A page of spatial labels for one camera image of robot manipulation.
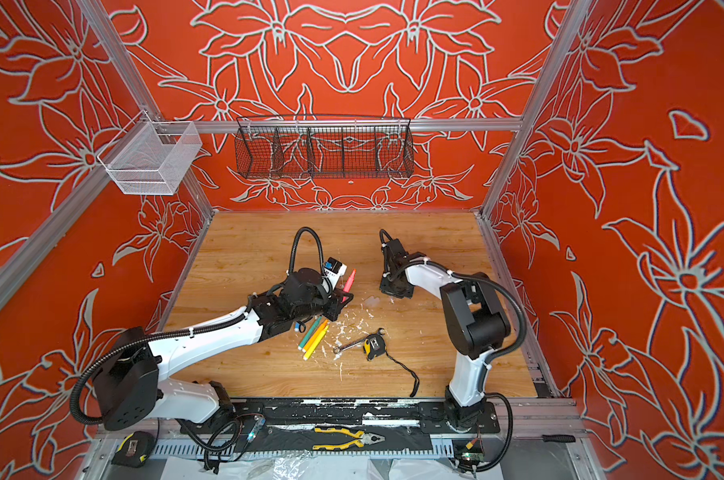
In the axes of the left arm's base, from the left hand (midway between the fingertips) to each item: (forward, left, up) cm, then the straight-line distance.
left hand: (352, 293), depth 78 cm
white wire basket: (+36, +66, +16) cm, 77 cm away
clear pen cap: (+6, -6, -15) cm, 17 cm away
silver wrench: (-10, +4, -15) cm, 18 cm away
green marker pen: (-6, +12, -15) cm, 20 cm away
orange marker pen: (-7, +11, -14) cm, 19 cm away
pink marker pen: (+1, +1, +3) cm, 4 cm away
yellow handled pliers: (-31, -5, -15) cm, 35 cm away
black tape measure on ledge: (-36, +48, -13) cm, 62 cm away
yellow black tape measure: (-9, -7, -13) cm, 17 cm away
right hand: (+11, -10, -14) cm, 20 cm away
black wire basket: (+48, +13, +14) cm, 52 cm away
